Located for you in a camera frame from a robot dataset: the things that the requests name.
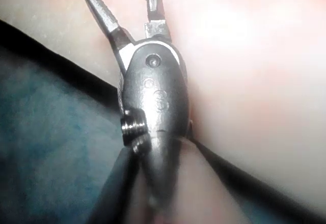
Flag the right arm needle driver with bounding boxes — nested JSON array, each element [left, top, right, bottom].
[[117, 40, 191, 155]]

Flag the right arm needle driver jaw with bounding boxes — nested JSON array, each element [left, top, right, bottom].
[[144, 0, 172, 42], [83, 0, 135, 54]]

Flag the tissue pad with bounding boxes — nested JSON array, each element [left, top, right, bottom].
[[0, 0, 326, 211]]

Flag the blue-green cloth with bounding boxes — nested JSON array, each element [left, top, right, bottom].
[[0, 43, 326, 224]]

